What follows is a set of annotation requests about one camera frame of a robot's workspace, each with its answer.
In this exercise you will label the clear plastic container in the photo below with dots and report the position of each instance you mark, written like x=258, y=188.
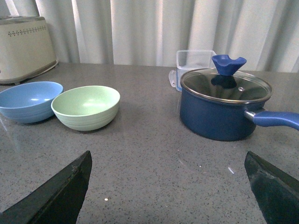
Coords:
x=187, y=60

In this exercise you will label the blue bowl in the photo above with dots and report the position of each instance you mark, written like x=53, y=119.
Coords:
x=29, y=103

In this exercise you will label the glass lid with blue knob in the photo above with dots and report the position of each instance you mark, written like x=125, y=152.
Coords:
x=225, y=83

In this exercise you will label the white curtain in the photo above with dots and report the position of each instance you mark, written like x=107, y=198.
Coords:
x=150, y=32

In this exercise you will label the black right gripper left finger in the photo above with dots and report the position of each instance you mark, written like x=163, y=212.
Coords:
x=57, y=201

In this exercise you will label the cream toaster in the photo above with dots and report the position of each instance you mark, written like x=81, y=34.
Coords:
x=26, y=49

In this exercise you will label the green bowl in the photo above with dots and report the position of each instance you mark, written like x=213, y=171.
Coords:
x=86, y=108

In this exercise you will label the dark blue saucepan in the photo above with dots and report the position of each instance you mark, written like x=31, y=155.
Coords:
x=229, y=122

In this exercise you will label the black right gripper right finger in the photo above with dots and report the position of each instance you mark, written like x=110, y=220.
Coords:
x=276, y=192

